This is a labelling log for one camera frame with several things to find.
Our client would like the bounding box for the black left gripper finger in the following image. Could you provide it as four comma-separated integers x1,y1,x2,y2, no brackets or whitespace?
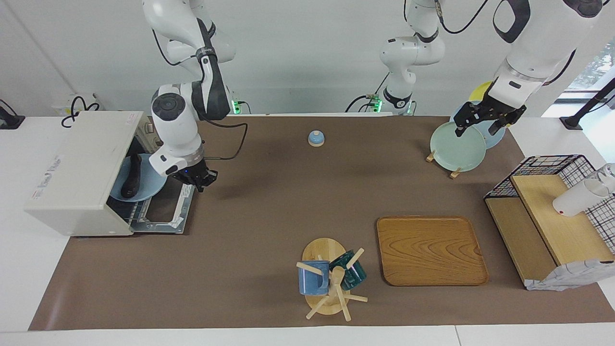
454,111,482,138
490,108,528,136

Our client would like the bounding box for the small light blue plate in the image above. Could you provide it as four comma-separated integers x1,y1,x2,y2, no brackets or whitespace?
110,153,169,202

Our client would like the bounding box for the dark purple eggplant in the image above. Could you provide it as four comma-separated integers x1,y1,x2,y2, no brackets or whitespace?
120,155,143,199

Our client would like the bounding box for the toaster oven glass door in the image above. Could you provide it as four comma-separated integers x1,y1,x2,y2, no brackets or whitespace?
130,155,195,235

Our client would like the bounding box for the beige toaster oven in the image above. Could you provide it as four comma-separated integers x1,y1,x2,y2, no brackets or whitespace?
24,111,195,237

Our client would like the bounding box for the large light blue plate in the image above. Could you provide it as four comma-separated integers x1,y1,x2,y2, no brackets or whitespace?
449,101,506,149

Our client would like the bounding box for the yellow plate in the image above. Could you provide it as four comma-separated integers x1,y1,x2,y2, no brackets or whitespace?
468,81,495,104

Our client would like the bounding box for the pale green plate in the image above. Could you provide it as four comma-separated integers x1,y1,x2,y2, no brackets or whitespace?
430,122,487,173

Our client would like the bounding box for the wooden plate rack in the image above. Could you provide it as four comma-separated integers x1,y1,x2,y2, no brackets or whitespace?
426,150,462,179

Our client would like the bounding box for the brown table mat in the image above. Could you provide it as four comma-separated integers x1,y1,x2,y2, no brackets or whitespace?
28,115,615,331

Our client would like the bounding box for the window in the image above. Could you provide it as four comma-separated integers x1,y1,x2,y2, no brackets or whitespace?
567,36,615,92

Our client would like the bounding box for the white plastic cup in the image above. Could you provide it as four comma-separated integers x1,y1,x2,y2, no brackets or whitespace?
552,177,610,218

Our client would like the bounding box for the clear glass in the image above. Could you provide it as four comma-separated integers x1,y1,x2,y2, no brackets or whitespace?
596,162,615,194

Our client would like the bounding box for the wooden two-tier shelf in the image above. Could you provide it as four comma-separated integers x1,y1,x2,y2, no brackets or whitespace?
484,174,615,285

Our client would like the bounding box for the wooden serving tray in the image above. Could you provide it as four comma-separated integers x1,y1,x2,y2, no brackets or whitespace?
376,216,490,287

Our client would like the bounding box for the wooden mug tree stand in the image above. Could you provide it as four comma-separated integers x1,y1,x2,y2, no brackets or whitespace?
295,237,369,321

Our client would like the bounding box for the blue mug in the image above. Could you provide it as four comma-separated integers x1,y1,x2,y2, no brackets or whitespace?
298,260,331,296

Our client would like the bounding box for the white power strip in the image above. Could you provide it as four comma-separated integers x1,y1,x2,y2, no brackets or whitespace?
52,93,104,117

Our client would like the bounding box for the white patterned cloth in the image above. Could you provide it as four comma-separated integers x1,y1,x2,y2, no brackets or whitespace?
525,183,615,292

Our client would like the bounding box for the dark green mug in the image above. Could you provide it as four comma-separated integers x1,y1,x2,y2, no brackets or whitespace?
329,250,368,291

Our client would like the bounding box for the black table clamp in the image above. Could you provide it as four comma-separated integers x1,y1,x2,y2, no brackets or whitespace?
0,99,25,130

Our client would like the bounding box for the wooden wire-top shelf box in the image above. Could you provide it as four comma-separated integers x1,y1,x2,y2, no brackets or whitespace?
484,154,615,255

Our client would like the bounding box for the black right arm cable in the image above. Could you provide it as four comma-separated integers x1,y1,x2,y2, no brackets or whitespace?
153,29,248,161

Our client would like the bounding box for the black camera stand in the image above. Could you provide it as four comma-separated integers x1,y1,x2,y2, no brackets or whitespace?
560,77,615,130

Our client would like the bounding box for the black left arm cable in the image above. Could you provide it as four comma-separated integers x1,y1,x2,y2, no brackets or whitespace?
434,0,577,88

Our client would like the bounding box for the black arm base cable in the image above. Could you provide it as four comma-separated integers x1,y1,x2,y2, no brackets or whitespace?
345,72,391,113

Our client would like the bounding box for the black oven power cable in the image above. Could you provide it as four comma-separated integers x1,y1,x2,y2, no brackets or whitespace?
61,95,101,128

